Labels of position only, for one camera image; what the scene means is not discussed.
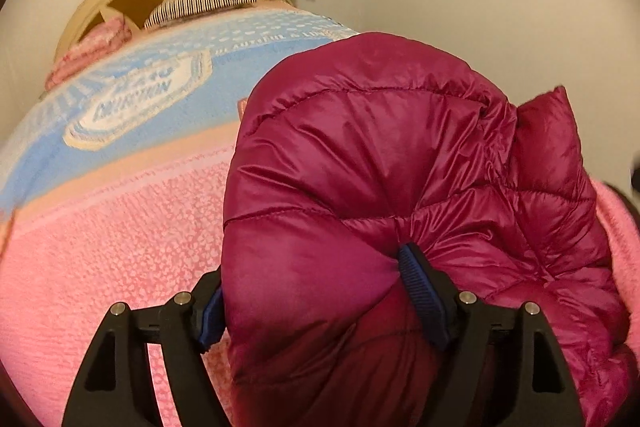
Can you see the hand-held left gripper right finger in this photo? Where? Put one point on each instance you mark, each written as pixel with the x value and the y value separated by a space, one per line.
pixel 425 292

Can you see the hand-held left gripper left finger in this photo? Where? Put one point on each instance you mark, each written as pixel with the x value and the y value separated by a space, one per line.
pixel 212 317

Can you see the magenta puffer jacket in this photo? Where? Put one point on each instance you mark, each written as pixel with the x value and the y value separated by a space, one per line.
pixel 350 157

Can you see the pink and blue printed blanket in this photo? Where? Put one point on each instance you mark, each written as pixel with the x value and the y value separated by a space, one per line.
pixel 125 232

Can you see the pink pillow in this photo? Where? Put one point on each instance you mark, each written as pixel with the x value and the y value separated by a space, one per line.
pixel 90 47

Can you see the striped pillow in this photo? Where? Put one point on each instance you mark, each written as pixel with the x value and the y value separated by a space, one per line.
pixel 200 2

